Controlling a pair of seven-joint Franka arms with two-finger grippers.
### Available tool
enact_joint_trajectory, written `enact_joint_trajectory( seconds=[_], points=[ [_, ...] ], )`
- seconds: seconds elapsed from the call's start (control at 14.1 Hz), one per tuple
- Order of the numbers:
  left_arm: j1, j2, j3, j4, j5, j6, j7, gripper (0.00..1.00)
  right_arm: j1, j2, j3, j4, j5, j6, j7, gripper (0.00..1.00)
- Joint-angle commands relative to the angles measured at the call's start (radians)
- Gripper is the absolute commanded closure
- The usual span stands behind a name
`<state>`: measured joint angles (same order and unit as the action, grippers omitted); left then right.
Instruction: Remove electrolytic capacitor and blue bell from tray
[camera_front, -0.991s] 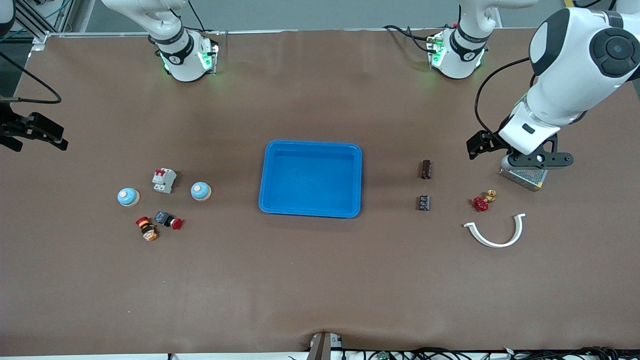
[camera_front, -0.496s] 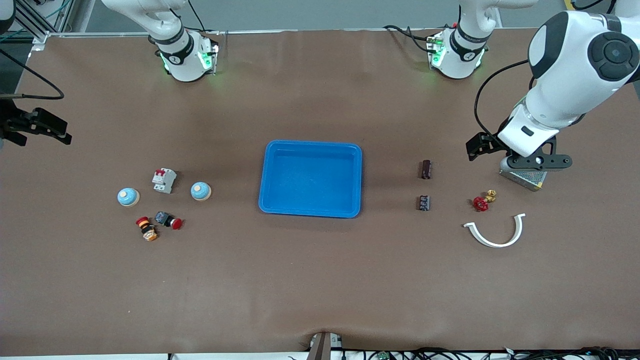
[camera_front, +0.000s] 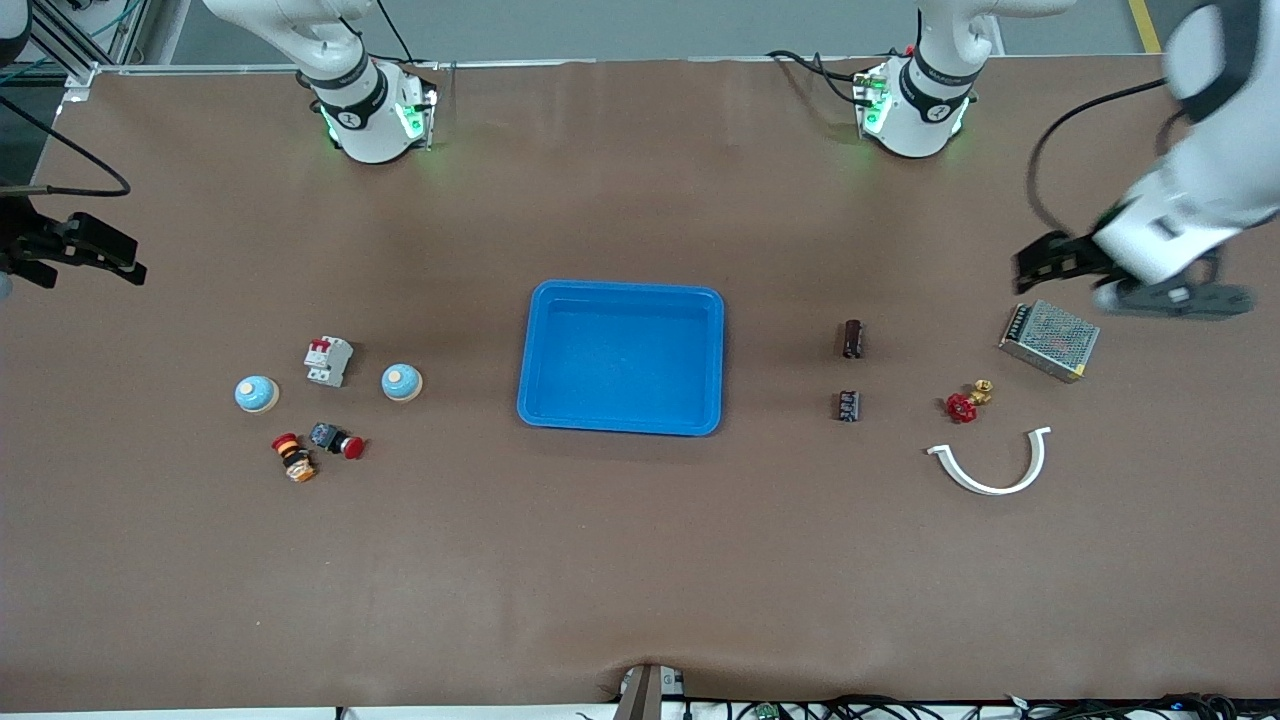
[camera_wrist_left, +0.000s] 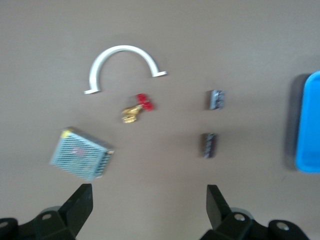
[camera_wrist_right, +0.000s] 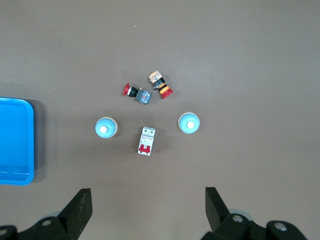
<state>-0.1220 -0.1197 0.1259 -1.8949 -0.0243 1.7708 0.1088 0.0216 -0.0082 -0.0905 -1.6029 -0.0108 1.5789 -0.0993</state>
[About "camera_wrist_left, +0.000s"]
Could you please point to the brown table mat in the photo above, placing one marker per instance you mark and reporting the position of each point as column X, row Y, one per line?
column 175, row 37

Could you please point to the white curved plastic bracket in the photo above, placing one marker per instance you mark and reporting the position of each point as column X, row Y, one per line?
column 122, row 48

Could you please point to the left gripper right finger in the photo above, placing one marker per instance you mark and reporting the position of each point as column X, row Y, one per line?
column 220, row 210

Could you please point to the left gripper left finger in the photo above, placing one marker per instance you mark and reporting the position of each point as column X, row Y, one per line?
column 75, row 207

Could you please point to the metal mesh power supply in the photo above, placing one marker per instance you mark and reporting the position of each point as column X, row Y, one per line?
column 80, row 153

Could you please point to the blue plastic tray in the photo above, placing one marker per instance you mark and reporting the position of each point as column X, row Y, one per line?
column 310, row 125

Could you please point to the dark brown cylindrical capacitor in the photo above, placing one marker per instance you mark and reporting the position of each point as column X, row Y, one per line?
column 209, row 145
column 216, row 100

